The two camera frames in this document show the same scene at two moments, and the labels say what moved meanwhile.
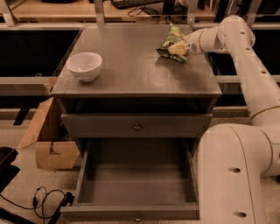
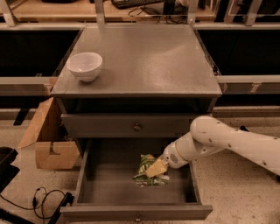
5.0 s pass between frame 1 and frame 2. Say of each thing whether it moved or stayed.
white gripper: moved
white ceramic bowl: stayed
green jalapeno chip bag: moved
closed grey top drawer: stayed
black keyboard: stayed
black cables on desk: stayed
